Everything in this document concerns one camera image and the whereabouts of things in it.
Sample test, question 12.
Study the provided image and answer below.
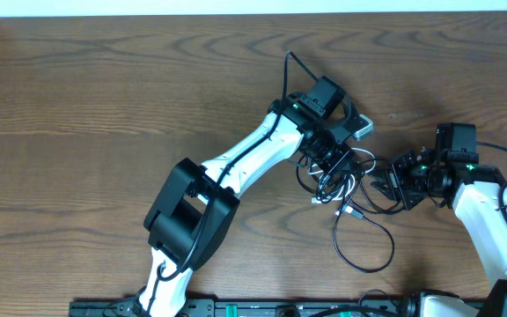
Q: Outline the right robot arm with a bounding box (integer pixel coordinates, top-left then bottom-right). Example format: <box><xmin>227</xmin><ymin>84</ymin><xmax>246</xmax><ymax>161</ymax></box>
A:
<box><xmin>371</xmin><ymin>122</ymin><xmax>507</xmax><ymax>316</ymax></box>

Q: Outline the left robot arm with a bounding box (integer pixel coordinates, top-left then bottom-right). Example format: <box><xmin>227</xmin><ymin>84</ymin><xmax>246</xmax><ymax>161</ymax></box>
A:
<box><xmin>136</xmin><ymin>76</ymin><xmax>349</xmax><ymax>316</ymax></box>

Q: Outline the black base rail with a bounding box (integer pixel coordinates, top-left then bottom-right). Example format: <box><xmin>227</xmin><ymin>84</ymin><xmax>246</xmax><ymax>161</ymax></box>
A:
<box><xmin>68</xmin><ymin>299</ymin><xmax>400</xmax><ymax>317</ymax></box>

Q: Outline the white cable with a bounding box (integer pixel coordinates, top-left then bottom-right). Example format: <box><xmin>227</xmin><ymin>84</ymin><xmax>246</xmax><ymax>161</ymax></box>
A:
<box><xmin>307</xmin><ymin>147</ymin><xmax>378</xmax><ymax>205</ymax></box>

